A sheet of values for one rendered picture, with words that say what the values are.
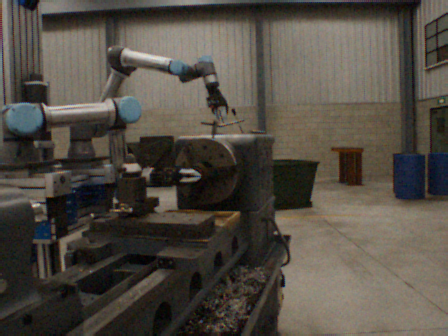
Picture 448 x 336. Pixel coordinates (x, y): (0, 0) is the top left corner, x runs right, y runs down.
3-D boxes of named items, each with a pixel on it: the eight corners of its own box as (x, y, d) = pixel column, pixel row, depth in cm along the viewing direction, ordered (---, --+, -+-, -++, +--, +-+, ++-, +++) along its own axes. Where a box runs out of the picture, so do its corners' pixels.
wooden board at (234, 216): (168, 217, 171) (167, 209, 171) (240, 220, 160) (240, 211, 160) (135, 232, 143) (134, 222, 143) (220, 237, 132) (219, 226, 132)
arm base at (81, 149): (61, 158, 184) (60, 139, 184) (76, 157, 199) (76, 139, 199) (87, 157, 182) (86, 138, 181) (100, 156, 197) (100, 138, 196)
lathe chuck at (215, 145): (178, 194, 184) (186, 133, 180) (236, 207, 175) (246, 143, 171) (170, 197, 175) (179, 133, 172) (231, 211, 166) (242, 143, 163)
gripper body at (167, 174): (174, 186, 149) (149, 186, 152) (183, 184, 157) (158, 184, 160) (174, 168, 148) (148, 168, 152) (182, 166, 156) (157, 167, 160)
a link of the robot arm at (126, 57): (100, 39, 178) (187, 56, 166) (112, 44, 188) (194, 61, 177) (95, 61, 179) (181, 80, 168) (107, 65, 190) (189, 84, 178)
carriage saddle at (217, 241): (113, 235, 138) (112, 220, 138) (227, 243, 124) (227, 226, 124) (60, 257, 110) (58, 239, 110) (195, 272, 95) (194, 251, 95)
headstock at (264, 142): (208, 193, 249) (206, 137, 247) (277, 194, 235) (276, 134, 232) (171, 209, 193) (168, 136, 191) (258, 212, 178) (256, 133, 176)
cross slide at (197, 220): (111, 221, 136) (110, 209, 136) (216, 227, 123) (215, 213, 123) (82, 231, 120) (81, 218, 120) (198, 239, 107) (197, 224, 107)
